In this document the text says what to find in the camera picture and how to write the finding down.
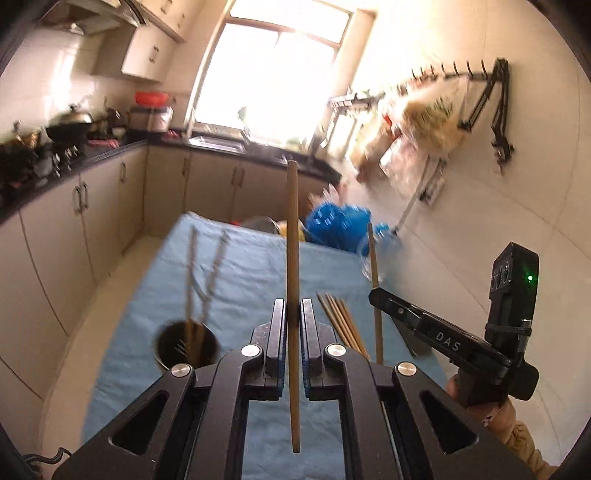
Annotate wall power socket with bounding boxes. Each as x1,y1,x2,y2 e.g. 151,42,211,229
419,174,447,205

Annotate brownish hanging plastic bag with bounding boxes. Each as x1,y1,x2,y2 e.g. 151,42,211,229
350,114,403,184

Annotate gas stove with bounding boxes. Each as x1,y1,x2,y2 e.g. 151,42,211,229
39,138,94,177

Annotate kitchen window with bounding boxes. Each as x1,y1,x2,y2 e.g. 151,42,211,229
188,0,376,158

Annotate metal wall shelf rack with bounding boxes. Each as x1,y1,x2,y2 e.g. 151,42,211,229
328,89,387,112

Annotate bundle of wooden chopsticks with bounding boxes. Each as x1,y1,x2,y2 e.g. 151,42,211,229
317,292,372,361

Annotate black wall hook rail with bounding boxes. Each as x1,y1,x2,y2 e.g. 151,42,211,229
410,58,498,83

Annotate blue tablecloth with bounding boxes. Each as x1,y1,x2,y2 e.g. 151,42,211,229
83,212,454,480

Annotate person's right forearm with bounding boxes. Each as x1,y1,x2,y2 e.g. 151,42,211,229
501,418,561,480

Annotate black wok with lid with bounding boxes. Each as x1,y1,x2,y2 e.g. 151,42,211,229
45,103,96,142

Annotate clear glass mug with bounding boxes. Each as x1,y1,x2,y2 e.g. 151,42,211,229
360,222,403,278

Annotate green printed plastic bag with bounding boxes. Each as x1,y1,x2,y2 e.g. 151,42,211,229
401,76,468,154

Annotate silver countertop appliance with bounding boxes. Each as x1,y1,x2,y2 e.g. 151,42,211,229
128,106,174,133

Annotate yellow plastic bag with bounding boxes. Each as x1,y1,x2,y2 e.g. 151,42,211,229
277,220,306,242

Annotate beige base cabinets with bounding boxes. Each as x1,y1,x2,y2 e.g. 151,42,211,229
0,146,339,416

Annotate steel sink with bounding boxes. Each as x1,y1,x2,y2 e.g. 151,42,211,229
188,133,246,154

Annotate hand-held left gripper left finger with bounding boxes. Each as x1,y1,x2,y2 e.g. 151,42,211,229
53,298,289,480

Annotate white plastic bag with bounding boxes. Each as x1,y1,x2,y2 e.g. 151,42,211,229
308,184,348,209

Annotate beige wall cabinets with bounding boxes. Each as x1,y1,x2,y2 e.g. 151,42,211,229
91,0,232,85

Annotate clear hanging plastic bag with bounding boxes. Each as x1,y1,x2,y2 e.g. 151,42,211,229
379,135,435,195

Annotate blue plastic bag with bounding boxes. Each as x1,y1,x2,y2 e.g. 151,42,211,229
305,196,375,253

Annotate black countertop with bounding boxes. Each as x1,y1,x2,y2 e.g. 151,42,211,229
0,131,343,223

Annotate dark round utensil holder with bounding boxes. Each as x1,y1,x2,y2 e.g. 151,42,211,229
154,320,222,373

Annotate range hood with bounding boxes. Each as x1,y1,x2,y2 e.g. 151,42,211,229
39,0,149,37

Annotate person's right hand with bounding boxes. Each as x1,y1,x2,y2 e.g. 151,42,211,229
445,374,514,428

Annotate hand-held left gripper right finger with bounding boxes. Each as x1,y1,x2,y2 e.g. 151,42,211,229
300,298,539,480

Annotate black power cable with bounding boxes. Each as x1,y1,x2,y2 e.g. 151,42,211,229
392,184,426,237

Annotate brass kettle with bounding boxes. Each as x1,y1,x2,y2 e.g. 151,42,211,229
0,120,43,154

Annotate black floor cable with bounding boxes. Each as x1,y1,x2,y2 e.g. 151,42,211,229
18,447,71,468

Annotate tan wooden chopstick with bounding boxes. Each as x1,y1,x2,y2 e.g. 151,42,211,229
366,223,385,365
287,160,302,453

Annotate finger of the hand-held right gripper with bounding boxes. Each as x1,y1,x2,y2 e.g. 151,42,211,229
368,287,433,331

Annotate grey metal basin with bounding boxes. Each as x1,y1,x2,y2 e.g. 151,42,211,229
240,215,283,237

